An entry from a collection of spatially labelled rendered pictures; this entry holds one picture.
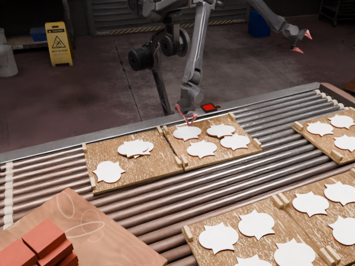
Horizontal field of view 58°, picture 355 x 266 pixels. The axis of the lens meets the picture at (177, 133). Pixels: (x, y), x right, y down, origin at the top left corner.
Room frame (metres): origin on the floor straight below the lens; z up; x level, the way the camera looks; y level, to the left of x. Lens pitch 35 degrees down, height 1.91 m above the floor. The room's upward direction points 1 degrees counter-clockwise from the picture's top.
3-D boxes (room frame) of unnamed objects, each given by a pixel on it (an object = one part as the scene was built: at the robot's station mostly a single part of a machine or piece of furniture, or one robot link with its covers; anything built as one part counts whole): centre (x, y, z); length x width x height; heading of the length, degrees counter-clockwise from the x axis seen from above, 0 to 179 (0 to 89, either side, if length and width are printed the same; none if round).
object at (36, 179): (1.38, -0.12, 0.90); 1.95 x 0.05 x 0.05; 112
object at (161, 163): (1.19, 0.23, 0.93); 0.41 x 0.35 x 0.02; 111
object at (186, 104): (1.37, -0.05, 1.13); 0.10 x 0.07 x 0.07; 19
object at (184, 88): (1.37, -0.05, 1.19); 0.07 x 0.06 x 0.07; 35
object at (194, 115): (1.34, -0.06, 1.06); 0.07 x 0.07 x 0.09; 19
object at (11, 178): (1.42, -0.10, 0.90); 1.95 x 0.05 x 0.05; 112
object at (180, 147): (1.33, -0.17, 0.93); 0.41 x 0.35 x 0.02; 110
